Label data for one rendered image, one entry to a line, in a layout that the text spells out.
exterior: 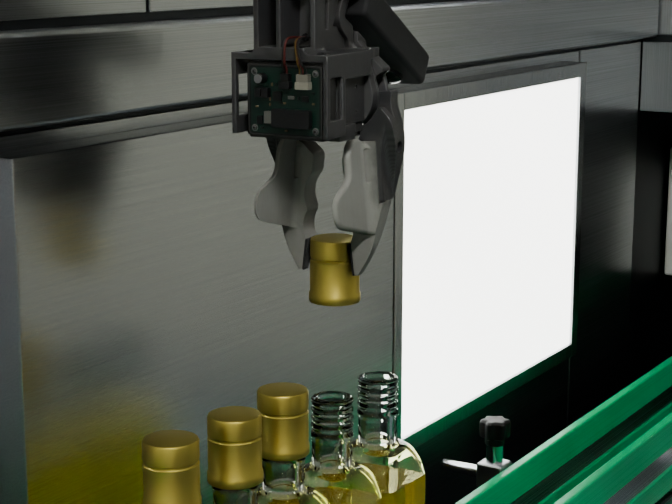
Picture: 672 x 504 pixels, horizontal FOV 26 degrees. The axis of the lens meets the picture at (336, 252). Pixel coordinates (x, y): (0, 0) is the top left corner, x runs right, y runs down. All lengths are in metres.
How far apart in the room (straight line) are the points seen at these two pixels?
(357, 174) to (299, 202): 0.06
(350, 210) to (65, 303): 0.19
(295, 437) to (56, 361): 0.16
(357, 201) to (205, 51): 0.19
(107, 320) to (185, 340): 0.09
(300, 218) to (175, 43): 0.16
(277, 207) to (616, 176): 0.95
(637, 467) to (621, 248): 0.49
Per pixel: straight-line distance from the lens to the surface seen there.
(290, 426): 0.95
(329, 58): 0.90
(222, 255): 1.09
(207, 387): 1.10
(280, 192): 0.97
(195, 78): 1.06
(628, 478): 1.46
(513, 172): 1.52
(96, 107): 0.98
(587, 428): 1.55
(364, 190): 0.96
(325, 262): 0.98
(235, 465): 0.91
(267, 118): 0.92
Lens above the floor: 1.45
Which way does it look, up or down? 12 degrees down
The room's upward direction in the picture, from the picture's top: straight up
